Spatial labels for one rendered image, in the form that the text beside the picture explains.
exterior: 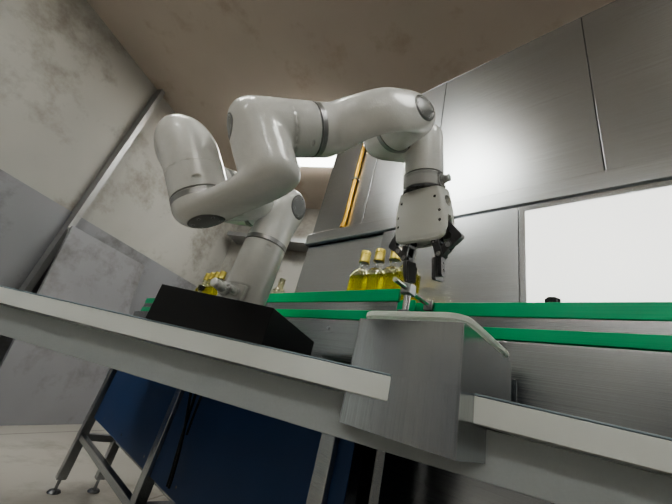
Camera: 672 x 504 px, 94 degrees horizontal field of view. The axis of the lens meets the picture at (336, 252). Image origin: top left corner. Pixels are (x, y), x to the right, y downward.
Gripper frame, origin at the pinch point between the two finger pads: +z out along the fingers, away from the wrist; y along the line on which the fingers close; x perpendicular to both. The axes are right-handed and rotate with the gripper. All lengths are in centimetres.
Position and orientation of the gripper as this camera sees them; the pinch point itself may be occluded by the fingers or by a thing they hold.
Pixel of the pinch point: (423, 271)
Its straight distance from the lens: 58.0
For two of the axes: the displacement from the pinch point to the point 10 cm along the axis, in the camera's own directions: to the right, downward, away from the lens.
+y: -7.2, 1.2, 6.8
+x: -6.9, -2.1, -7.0
